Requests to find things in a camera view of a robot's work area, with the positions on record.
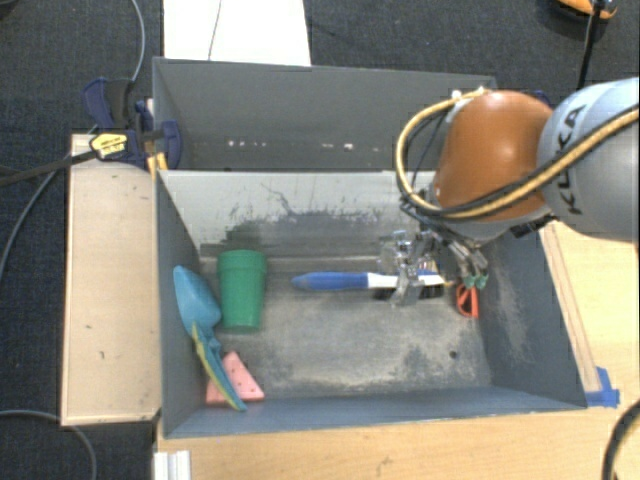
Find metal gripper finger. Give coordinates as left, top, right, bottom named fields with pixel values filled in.
left=390, top=266, right=412, bottom=308
left=408, top=267, right=427, bottom=306

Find blue and white brush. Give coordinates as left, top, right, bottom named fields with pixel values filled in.
left=290, top=270, right=447, bottom=302

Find orange triangular piece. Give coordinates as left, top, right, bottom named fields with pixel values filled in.
left=454, top=281, right=481, bottom=319

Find grey metal bin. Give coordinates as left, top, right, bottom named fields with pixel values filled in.
left=151, top=56, right=589, bottom=441

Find green plastic cup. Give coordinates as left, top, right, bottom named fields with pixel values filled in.
left=216, top=249, right=268, bottom=332

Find pink wedge block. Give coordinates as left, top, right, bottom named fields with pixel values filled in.
left=204, top=350, right=266, bottom=407

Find light blue toy shovel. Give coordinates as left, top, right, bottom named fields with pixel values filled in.
left=172, top=265, right=249, bottom=413

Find pale wood board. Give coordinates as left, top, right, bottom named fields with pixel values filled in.
left=59, top=133, right=164, bottom=427

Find black cylinder on white bracket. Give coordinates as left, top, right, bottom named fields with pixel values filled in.
left=508, top=211, right=559, bottom=238

